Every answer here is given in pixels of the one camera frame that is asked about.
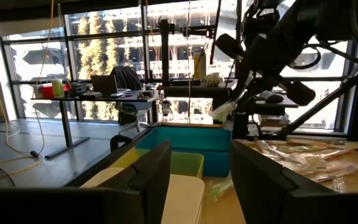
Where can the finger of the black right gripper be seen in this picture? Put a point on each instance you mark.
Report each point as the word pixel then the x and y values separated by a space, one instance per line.
pixel 259 90
pixel 242 90

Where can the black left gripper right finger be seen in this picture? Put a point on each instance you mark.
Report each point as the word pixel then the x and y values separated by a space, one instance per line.
pixel 275 202

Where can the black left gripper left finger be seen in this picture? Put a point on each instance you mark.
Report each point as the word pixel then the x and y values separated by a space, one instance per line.
pixel 73 205

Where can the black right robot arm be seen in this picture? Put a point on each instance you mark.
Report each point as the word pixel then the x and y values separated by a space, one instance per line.
pixel 322 18

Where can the black computer mouse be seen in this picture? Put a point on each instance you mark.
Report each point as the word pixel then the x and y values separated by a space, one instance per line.
pixel 274 98

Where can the black side desk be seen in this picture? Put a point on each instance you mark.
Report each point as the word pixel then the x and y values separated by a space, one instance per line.
pixel 278 106

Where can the black diagonal beam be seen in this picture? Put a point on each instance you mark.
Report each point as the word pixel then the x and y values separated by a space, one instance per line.
pixel 322 105

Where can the yellow cylinder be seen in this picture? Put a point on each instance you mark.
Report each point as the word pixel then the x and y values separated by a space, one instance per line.
pixel 199 67

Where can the teal plastic bin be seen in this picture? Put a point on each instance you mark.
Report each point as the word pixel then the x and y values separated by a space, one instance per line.
pixel 182 140

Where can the black office desk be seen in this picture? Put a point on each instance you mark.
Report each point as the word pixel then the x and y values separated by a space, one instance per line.
pixel 66 124

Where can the black upright stand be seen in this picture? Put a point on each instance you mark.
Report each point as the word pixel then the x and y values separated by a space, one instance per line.
pixel 165 53

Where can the yellow plastic bin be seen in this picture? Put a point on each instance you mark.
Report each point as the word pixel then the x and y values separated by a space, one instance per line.
pixel 186 163

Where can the red container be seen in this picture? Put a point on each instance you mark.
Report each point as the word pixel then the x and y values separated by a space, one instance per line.
pixel 47 91

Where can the black office chair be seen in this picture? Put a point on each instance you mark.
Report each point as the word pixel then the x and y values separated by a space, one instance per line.
pixel 126 77

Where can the pale green container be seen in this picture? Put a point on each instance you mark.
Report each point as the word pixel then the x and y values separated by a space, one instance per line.
pixel 57 87

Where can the open grey laptop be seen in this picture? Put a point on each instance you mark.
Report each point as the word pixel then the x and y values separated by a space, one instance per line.
pixel 104 84

